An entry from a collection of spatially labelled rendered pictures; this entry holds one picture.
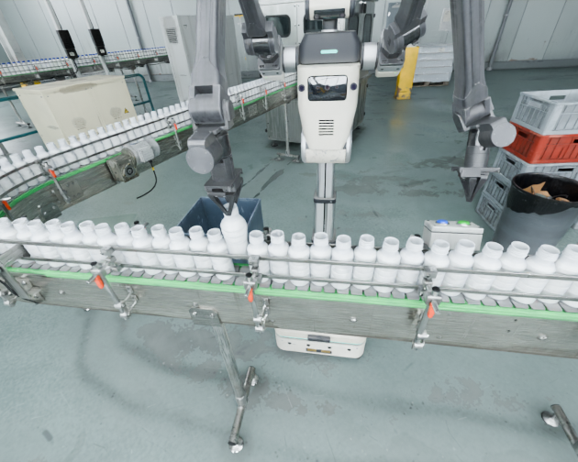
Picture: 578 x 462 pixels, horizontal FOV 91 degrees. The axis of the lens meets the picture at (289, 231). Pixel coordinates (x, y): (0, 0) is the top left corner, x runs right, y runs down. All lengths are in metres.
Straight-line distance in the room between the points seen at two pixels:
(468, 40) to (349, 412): 1.59
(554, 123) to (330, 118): 1.96
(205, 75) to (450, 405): 1.80
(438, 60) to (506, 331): 9.42
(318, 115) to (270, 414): 1.46
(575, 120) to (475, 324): 2.19
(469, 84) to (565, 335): 0.70
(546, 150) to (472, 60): 2.12
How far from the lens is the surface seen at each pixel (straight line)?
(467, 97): 0.90
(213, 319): 1.01
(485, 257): 0.84
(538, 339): 1.07
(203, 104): 0.64
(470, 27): 0.83
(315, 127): 1.21
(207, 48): 0.68
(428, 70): 10.09
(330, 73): 1.17
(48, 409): 2.24
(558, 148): 2.97
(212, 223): 1.56
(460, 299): 0.91
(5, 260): 1.26
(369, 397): 1.80
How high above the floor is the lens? 1.62
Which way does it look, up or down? 36 degrees down
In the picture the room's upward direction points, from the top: 4 degrees counter-clockwise
